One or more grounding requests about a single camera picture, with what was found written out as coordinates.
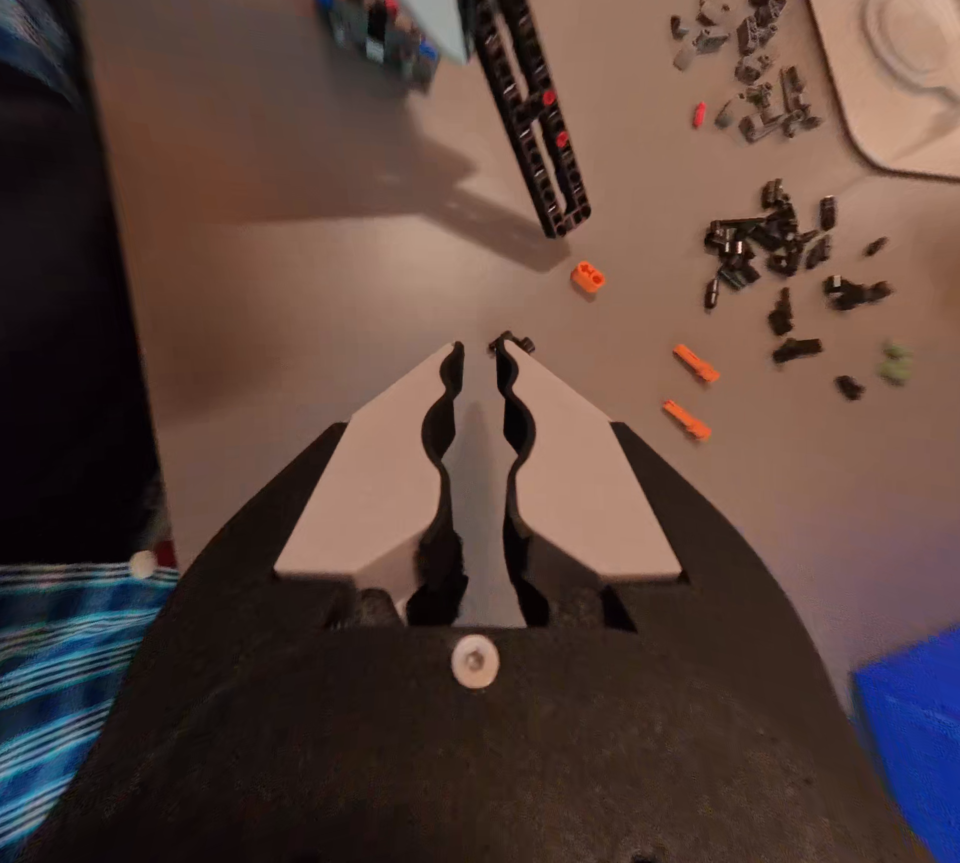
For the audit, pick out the orange two-hole lego connector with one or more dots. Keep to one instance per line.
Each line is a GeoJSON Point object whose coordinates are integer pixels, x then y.
{"type": "Point", "coordinates": [589, 276]}

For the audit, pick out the small black lego pin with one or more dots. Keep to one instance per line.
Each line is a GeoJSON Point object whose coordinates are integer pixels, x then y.
{"type": "Point", "coordinates": [517, 340]}

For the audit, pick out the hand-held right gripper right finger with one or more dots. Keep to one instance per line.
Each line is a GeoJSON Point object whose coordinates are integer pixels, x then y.
{"type": "Point", "coordinates": [592, 503]}

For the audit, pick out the black lego frame assembly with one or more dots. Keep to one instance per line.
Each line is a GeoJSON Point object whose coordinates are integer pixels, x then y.
{"type": "Point", "coordinates": [525, 98]}

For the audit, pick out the dark trousers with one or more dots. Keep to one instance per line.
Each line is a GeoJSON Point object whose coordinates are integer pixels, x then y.
{"type": "Point", "coordinates": [60, 315]}

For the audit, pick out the pile of black lego pieces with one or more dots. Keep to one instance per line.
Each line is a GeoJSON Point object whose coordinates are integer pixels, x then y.
{"type": "Point", "coordinates": [765, 240]}

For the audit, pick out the red lego pin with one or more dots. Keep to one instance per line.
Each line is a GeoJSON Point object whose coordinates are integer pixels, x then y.
{"type": "Point", "coordinates": [699, 114]}

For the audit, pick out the orange lego pin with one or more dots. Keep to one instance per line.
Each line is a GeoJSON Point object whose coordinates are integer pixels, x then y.
{"type": "Point", "coordinates": [686, 420]}
{"type": "Point", "coordinates": [696, 363]}

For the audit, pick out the blue plastic bin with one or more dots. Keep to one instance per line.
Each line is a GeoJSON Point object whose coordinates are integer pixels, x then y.
{"type": "Point", "coordinates": [915, 728]}

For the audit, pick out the multicoloured lego assembly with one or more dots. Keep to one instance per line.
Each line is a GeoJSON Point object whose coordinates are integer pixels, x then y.
{"type": "Point", "coordinates": [375, 30]}

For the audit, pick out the pile of dark grey lego pieces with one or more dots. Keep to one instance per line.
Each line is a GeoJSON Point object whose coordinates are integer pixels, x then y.
{"type": "Point", "coordinates": [757, 53]}

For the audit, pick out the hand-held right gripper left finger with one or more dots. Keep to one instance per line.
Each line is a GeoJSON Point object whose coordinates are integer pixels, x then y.
{"type": "Point", "coordinates": [360, 510]}

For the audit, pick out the green lego piece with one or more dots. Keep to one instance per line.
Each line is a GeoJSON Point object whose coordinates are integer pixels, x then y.
{"type": "Point", "coordinates": [895, 362]}

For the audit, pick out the white tray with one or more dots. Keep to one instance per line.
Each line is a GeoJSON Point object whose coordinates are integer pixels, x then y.
{"type": "Point", "coordinates": [832, 53]}

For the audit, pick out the clear plastic holder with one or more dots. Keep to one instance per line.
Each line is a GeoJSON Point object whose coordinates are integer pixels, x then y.
{"type": "Point", "coordinates": [915, 23]}

